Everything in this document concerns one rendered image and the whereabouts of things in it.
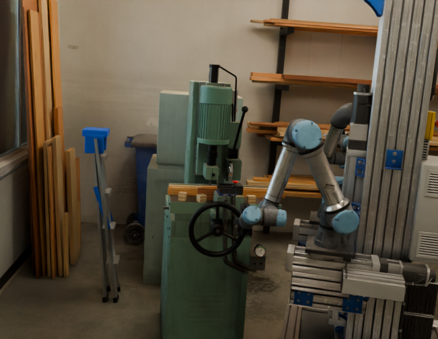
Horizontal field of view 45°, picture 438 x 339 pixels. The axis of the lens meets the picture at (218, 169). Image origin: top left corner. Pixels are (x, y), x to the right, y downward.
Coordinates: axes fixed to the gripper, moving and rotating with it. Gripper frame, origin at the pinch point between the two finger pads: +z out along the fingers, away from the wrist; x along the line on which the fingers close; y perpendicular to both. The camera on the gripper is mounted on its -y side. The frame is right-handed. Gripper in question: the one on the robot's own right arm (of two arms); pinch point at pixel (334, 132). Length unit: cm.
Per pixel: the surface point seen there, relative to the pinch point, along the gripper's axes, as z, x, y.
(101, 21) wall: 175, -171, -96
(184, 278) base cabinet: -71, -103, 63
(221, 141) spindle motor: -61, -77, -9
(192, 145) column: -36, -93, -4
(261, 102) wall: 177, -26, -11
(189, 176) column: -36, -96, 14
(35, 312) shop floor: -21, -201, 97
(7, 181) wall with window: 23, -223, 19
